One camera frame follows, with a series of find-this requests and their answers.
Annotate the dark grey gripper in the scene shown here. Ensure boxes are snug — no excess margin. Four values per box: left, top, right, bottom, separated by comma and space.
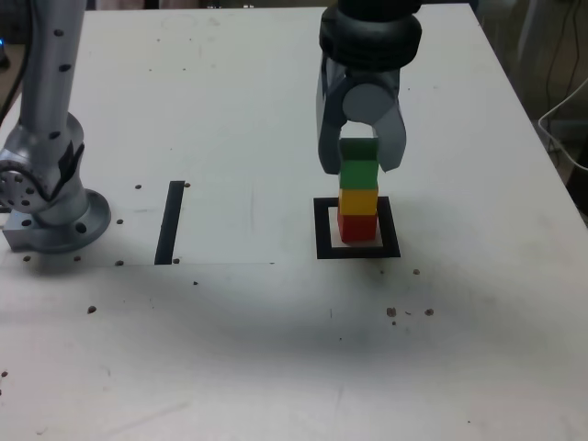
314, 56, 408, 175

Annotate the green cube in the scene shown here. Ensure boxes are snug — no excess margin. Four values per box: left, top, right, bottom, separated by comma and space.
338, 137, 380, 190

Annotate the yellow cube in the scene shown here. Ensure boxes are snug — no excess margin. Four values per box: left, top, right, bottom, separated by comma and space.
338, 187, 379, 217

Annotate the red cube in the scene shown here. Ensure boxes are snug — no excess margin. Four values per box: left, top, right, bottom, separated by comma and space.
337, 211, 379, 243

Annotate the black tape square outline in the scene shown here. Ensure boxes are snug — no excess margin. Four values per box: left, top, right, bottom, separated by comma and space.
312, 196, 401, 261

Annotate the black tape strip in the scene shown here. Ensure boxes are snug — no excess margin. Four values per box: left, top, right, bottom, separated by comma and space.
153, 180, 187, 266

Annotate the white cable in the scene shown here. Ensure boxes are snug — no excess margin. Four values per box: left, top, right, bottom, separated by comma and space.
537, 77, 588, 174

